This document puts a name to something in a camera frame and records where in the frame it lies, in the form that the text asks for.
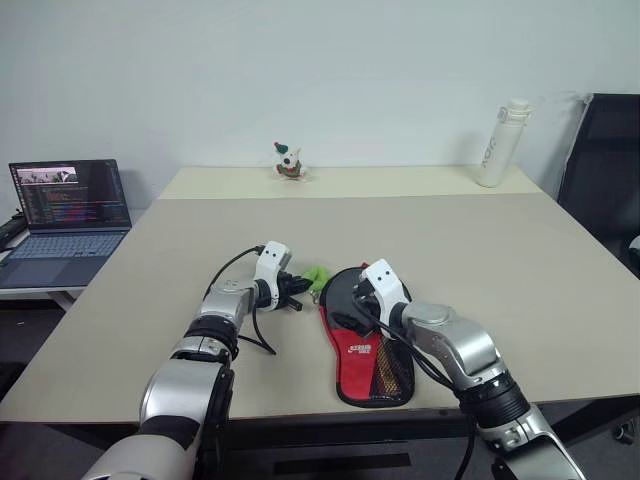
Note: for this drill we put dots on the black table frame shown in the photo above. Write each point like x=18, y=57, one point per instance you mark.
x=340, y=445

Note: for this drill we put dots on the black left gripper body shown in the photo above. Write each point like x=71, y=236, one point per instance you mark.
x=283, y=291

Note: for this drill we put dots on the white side table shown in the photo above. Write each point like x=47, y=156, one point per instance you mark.
x=40, y=295

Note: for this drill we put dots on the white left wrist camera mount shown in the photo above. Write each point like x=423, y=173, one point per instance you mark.
x=270, y=270

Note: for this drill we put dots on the open grey laptop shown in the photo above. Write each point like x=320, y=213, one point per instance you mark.
x=70, y=220

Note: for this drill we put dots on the white plush dog toy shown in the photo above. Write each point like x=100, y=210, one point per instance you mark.
x=288, y=162

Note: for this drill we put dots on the black and red paddle case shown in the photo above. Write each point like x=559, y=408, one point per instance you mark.
x=357, y=365

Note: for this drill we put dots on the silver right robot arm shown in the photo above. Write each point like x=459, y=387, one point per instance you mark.
x=460, y=350

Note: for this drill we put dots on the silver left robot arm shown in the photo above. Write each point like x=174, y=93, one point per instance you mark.
x=200, y=370

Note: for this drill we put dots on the white water bottle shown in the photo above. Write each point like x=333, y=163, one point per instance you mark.
x=497, y=150

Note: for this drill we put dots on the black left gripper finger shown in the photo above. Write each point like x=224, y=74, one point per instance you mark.
x=294, y=304
x=299, y=283

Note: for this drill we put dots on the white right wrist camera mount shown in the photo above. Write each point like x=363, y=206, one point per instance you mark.
x=385, y=285

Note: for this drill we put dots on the black office chair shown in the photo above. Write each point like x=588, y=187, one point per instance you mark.
x=600, y=175

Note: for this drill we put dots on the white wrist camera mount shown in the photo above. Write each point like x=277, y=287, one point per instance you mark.
x=270, y=270
x=385, y=285

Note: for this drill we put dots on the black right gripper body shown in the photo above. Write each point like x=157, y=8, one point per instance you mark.
x=365, y=295

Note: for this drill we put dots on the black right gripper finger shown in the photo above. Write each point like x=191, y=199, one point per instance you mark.
x=352, y=324

